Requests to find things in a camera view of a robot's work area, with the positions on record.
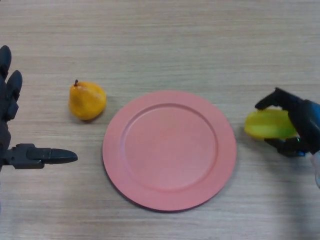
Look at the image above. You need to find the orange yellow pear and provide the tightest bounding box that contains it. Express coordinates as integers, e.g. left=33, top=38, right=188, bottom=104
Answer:
left=68, top=79, right=107, bottom=121

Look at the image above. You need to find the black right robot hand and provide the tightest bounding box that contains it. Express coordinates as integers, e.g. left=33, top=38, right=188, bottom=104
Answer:
left=254, top=87, right=320, bottom=158

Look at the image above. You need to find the pink round plate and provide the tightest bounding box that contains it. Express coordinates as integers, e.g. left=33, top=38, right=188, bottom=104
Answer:
left=102, top=90, right=238, bottom=214

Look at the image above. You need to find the yellow green starfruit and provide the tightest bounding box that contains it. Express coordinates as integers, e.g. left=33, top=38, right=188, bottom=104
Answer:
left=244, top=107, right=299, bottom=140

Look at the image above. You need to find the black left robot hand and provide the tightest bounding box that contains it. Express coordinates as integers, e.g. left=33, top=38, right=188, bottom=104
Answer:
left=0, top=44, right=79, bottom=173

